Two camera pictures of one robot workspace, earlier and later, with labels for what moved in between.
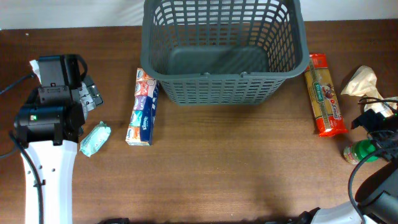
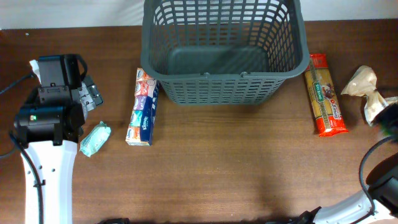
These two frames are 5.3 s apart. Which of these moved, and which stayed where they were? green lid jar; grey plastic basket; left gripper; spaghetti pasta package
Moved: green lid jar
Stayed: left gripper; grey plastic basket; spaghetti pasta package
